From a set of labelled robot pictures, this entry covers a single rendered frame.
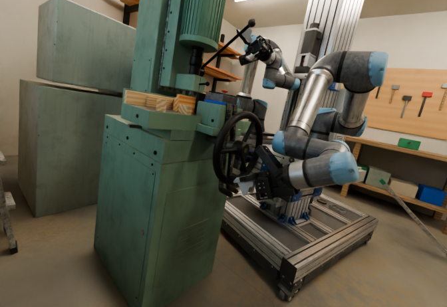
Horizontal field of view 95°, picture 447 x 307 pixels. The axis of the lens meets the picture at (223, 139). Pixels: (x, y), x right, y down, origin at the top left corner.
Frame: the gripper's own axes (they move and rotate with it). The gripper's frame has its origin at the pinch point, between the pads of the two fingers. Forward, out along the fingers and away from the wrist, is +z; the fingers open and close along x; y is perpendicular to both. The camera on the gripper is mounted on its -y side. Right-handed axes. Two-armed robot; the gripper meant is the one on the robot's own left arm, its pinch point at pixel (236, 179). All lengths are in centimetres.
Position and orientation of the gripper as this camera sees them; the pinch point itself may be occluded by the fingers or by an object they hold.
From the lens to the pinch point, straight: 72.0
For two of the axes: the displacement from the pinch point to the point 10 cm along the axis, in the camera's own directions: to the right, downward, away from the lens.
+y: 2.0, 9.6, -1.8
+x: 6.5, 0.0, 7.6
